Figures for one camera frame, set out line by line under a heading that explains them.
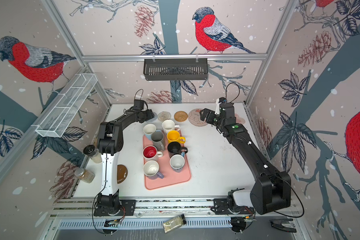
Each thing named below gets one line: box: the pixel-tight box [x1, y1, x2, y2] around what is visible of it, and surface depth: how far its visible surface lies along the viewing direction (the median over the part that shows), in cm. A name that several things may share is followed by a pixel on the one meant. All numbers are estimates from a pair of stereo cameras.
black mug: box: [167, 141, 188, 158], surface depth 90 cm
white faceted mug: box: [161, 119, 181, 134], surface depth 97 cm
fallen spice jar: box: [162, 214, 187, 234], surface depth 67 cm
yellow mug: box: [166, 130, 186, 144], surface depth 94 cm
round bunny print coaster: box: [188, 108, 209, 127], surface depth 113 cm
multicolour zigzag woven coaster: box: [157, 111, 172, 122], surface depth 116 cm
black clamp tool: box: [269, 218, 297, 233], surface depth 69 cm
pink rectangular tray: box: [143, 130, 192, 190], surface depth 86 cm
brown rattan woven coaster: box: [173, 110, 189, 122], surface depth 116 cm
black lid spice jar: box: [83, 144, 103, 164], surface depth 85 cm
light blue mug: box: [143, 123, 157, 140], surface depth 97 cm
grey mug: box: [151, 131, 165, 152], surface depth 92 cm
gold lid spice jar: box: [74, 167, 96, 184], surface depth 79 cm
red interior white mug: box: [142, 145, 164, 162], surface depth 90 cm
